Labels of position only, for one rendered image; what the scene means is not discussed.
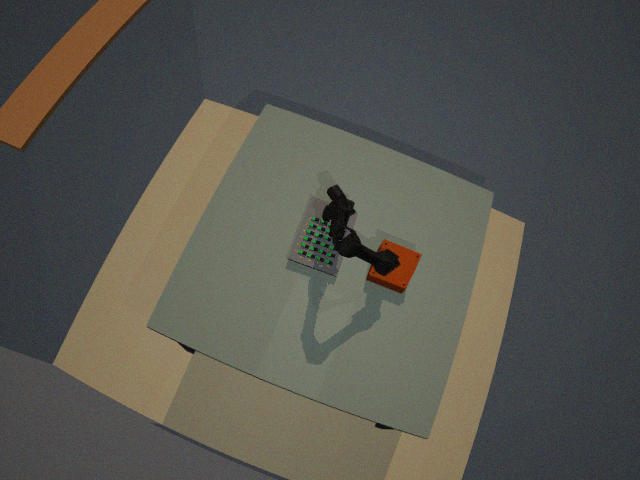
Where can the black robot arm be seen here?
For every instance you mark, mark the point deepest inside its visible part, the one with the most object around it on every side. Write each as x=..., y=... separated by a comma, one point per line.
x=384, y=262

